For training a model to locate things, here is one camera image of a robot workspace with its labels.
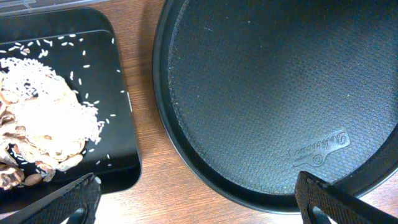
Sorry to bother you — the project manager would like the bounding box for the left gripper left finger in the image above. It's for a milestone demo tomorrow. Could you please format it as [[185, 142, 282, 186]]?
[[1, 173, 101, 224]]

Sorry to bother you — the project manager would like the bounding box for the black rectangular tray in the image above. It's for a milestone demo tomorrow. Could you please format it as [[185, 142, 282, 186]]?
[[1, 7, 141, 211]]

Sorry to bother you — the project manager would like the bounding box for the peanut shells and rice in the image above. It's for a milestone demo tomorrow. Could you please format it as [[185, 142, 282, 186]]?
[[1, 57, 104, 191]]

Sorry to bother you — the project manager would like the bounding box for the clear plastic bin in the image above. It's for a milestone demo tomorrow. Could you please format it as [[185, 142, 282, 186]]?
[[1, 0, 107, 16]]

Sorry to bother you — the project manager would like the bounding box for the round black serving tray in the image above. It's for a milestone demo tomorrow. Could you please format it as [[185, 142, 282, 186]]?
[[152, 0, 397, 213]]

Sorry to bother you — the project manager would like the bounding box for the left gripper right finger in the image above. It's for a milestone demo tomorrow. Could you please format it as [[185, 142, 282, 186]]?
[[295, 171, 397, 224]]

